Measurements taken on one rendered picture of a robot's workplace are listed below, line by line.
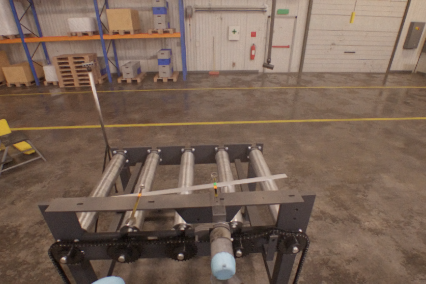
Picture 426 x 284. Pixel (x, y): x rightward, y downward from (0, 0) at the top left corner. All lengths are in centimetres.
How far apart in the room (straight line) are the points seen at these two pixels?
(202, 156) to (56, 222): 121
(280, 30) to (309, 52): 158
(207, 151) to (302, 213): 106
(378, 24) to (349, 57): 160
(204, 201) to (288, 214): 45
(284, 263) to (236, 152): 99
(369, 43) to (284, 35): 374
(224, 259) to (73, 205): 75
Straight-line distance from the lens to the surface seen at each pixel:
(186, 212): 118
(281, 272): 160
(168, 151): 205
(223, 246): 80
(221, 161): 182
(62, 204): 127
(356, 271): 255
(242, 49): 1005
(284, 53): 1045
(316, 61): 1105
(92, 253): 150
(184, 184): 160
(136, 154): 212
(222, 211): 87
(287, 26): 1040
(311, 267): 241
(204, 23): 985
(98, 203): 119
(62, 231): 143
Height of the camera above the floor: 190
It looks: 28 degrees down
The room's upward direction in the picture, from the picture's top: straight up
